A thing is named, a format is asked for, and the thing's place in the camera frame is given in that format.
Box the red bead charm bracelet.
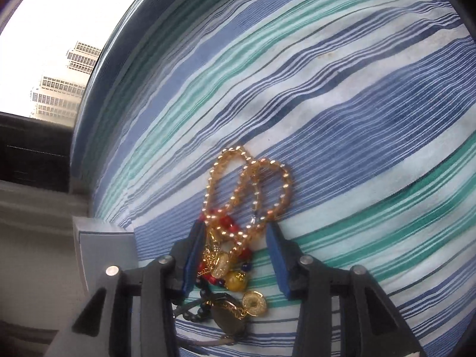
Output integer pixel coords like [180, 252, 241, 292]
[196, 211, 268, 319]

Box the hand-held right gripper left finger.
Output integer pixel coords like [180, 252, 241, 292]
[56, 219, 208, 357]

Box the black bead bracelet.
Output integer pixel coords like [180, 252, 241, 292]
[185, 286, 215, 322]

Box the white curtain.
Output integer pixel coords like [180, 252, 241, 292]
[0, 178, 92, 231]

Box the blue green striped bed sheet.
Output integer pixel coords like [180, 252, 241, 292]
[70, 0, 476, 357]

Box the dark window panel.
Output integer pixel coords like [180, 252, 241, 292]
[0, 111, 73, 195]

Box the tall tower building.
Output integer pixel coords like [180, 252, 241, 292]
[29, 40, 104, 120]

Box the amber bead necklace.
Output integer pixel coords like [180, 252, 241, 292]
[204, 147, 293, 258]

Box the black band watch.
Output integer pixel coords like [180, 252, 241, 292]
[172, 293, 248, 347]

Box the long white cardboard box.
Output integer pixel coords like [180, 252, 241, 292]
[72, 215, 137, 307]

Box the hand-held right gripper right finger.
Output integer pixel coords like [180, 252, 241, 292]
[265, 221, 427, 357]

